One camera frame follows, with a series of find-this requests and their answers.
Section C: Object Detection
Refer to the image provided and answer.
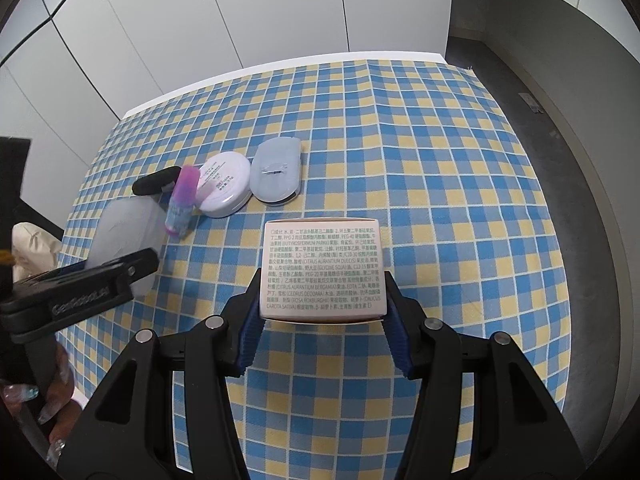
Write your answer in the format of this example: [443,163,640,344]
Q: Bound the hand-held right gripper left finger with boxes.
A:
[56,267,265,480]

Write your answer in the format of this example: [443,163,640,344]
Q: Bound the translucent case with clasp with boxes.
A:
[250,135,303,207]

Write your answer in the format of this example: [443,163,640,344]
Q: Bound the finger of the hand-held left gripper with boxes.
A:
[92,248,160,286]

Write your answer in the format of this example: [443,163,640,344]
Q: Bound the white round compact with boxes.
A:
[196,152,251,219]

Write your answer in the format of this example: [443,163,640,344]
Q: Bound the cream padded armchair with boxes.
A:
[11,222,63,283]

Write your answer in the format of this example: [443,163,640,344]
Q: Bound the blue yellow checkered tablecloth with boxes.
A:
[52,57,573,480]

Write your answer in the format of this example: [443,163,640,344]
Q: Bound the white printed carton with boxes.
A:
[259,216,390,325]

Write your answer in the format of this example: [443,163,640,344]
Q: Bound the white table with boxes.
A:
[117,51,448,121]

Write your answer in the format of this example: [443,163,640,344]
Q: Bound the black round puff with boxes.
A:
[132,167,182,197]

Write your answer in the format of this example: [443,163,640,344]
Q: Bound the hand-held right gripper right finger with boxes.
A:
[382,275,586,480]

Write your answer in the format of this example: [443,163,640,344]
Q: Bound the white wall cabinets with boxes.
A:
[0,0,453,181]

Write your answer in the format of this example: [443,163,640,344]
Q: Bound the person's left hand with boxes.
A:
[0,342,88,466]

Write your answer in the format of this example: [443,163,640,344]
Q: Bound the small bottle purple cap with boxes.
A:
[164,164,201,238]

